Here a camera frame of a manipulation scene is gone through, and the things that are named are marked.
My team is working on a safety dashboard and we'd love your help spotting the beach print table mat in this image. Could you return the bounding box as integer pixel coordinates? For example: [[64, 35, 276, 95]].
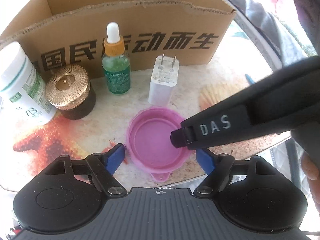
[[0, 19, 296, 193]]

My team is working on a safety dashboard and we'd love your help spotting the brown cardboard box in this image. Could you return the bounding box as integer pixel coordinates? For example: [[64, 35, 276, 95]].
[[1, 0, 236, 78]]

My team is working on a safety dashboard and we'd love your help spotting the white power adapter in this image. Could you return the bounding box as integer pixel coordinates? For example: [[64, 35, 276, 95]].
[[148, 54, 180, 107]]

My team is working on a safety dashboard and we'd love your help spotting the gold lid dark jar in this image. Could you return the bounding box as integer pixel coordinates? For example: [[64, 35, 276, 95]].
[[46, 64, 96, 120]]

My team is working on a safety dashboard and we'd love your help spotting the white green pill bottle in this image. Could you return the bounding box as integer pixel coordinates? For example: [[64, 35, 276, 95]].
[[1, 41, 56, 126]]

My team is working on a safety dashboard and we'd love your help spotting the person's right hand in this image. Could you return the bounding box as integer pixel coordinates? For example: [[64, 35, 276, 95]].
[[301, 152, 320, 211]]

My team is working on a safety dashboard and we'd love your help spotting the pink plastic lid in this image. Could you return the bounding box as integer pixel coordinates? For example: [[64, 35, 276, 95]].
[[126, 107, 191, 183]]

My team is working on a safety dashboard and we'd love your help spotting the green dropper bottle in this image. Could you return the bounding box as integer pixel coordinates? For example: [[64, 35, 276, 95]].
[[102, 22, 131, 95]]

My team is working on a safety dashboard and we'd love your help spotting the grey floral sofa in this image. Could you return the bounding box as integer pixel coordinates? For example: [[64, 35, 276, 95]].
[[227, 0, 319, 71]]

